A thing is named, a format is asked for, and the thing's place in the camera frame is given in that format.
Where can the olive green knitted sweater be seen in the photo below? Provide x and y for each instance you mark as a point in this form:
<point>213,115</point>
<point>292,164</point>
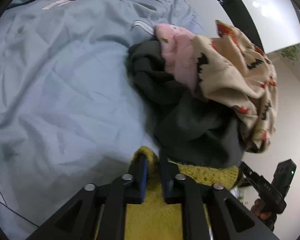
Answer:
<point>154,219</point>

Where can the dark grey garment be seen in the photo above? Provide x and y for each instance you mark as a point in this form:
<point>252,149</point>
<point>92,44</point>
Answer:
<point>189,128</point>

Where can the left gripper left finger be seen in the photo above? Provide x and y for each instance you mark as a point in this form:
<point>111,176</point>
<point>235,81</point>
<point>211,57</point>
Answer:
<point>98,212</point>

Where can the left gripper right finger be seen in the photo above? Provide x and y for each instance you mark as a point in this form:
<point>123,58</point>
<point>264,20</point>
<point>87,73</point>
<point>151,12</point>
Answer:
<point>208,212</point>

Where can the pink fluffy garment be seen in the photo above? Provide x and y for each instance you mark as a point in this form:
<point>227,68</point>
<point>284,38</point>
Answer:
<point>177,51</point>

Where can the beige patterned garment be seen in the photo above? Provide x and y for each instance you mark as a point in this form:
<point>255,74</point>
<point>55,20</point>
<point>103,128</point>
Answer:
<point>238,74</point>

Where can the light blue floral duvet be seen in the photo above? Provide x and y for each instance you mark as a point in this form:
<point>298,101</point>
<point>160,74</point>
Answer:
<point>69,115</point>

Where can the person's right hand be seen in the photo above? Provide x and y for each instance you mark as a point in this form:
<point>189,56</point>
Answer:
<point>257,210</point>

